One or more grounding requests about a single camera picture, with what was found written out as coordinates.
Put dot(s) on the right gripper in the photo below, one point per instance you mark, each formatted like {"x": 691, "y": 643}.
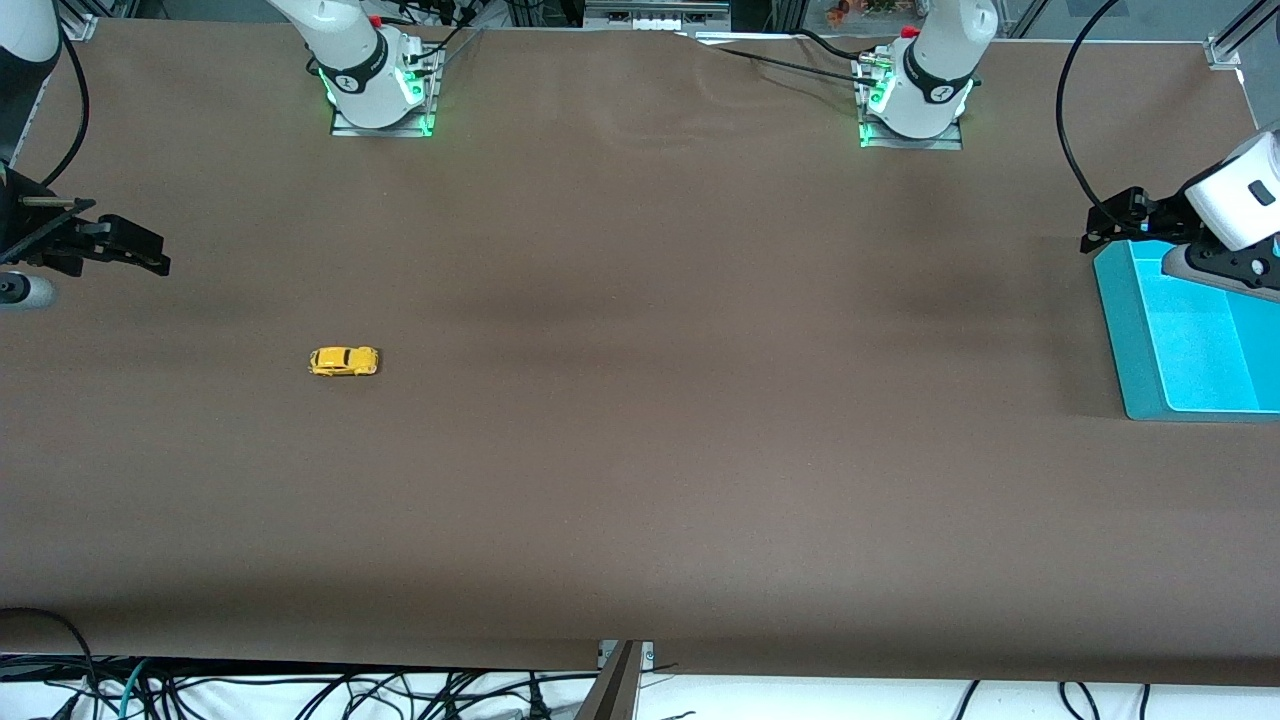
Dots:
{"x": 45, "y": 240}

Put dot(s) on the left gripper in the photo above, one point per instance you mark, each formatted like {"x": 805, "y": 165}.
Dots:
{"x": 1158, "y": 219}

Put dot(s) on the yellow beetle toy car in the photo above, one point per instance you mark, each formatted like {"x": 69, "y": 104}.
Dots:
{"x": 343, "y": 361}

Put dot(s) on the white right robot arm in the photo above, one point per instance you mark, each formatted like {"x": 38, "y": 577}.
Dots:
{"x": 355, "y": 60}

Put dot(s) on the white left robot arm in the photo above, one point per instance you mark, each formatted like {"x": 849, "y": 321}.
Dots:
{"x": 935, "y": 60}

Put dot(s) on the teal plastic bin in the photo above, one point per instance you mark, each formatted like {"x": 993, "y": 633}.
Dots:
{"x": 1190, "y": 360}

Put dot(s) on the orange background objects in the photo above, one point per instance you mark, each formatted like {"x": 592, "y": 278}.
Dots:
{"x": 840, "y": 12}

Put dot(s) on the grey power strip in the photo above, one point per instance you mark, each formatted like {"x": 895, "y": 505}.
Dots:
{"x": 660, "y": 22}

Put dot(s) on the aluminium frame corner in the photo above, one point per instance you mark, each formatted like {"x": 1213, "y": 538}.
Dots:
{"x": 78, "y": 20}
{"x": 1222, "y": 52}

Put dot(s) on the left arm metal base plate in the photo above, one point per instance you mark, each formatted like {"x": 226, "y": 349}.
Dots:
{"x": 940, "y": 143}

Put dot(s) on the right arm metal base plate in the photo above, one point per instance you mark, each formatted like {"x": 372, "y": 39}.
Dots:
{"x": 400, "y": 131}

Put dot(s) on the metal table edge bracket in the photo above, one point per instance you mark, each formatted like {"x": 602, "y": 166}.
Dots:
{"x": 615, "y": 690}

